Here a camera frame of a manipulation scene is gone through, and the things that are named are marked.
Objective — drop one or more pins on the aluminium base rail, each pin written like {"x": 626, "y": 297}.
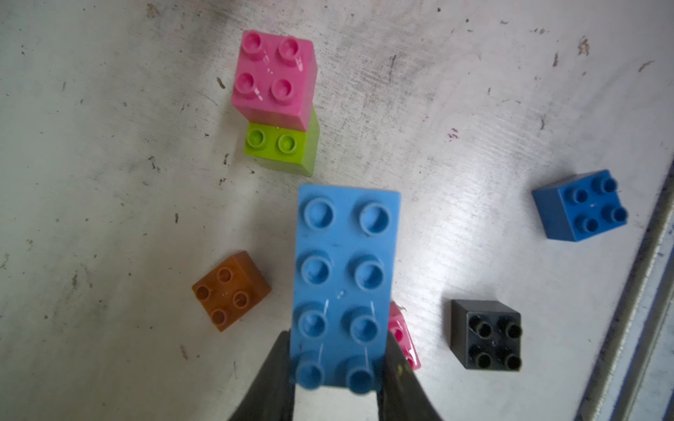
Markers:
{"x": 619, "y": 375}

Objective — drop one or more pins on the dark blue lego brick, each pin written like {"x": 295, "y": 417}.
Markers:
{"x": 580, "y": 207}

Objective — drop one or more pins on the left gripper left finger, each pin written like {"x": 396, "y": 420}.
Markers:
{"x": 272, "y": 395}

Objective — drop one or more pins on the pink lego brick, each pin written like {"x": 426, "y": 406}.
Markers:
{"x": 275, "y": 80}
{"x": 398, "y": 327}

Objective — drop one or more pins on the green lego brick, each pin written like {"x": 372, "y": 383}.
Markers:
{"x": 283, "y": 149}

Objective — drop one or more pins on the black lego brick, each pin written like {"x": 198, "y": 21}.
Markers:
{"x": 486, "y": 335}

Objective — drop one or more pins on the light blue long lego brick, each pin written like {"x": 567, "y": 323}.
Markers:
{"x": 344, "y": 264}

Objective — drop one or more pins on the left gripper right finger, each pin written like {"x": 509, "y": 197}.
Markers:
{"x": 402, "y": 398}

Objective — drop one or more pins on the orange lego brick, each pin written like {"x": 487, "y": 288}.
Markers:
{"x": 231, "y": 290}

